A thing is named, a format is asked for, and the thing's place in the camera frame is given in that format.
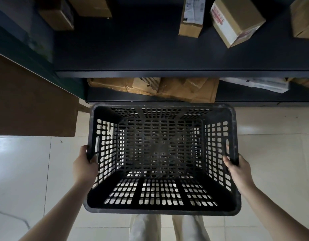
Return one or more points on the person's right hand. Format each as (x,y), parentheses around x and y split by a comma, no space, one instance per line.
(241,174)

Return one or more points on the person's left hand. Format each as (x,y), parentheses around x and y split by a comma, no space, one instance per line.
(83,168)

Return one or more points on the person's left thumb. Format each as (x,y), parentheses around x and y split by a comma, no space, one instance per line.
(94,161)

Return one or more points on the person's right thumb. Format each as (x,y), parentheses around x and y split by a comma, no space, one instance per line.
(228,163)

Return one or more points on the black perforated plastic crate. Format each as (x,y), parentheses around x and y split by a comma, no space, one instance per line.
(162,158)

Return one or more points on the person's left forearm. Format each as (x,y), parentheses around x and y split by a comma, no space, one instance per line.
(61,210)

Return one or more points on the person's right forearm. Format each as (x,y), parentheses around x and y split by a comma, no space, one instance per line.
(274,215)

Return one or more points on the flat white printed box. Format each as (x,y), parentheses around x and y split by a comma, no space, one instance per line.
(259,84)

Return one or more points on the large brown cardboard panel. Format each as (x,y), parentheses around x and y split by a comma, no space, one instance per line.
(31,102)

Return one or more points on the person's beige trousers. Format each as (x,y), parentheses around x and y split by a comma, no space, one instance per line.
(167,228)

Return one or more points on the crumpled flattened cardboard packaging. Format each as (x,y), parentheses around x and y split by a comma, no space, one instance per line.
(169,89)

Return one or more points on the brown cardboard box taped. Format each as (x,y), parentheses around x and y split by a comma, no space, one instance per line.
(305,82)

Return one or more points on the dark metal shelving unit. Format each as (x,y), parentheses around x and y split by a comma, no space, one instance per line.
(169,52)

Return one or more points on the cardboard box red white label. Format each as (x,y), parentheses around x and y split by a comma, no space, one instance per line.
(234,20)

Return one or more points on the tall cardboard box white label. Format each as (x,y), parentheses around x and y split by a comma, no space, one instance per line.
(192,16)

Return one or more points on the brown cardboard box dark side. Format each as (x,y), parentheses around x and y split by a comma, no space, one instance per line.
(57,15)

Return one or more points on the small brown cardboard box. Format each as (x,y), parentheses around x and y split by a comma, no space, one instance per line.
(90,6)

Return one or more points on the plain brown cardboard box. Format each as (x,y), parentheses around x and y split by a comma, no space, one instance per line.
(303,17)

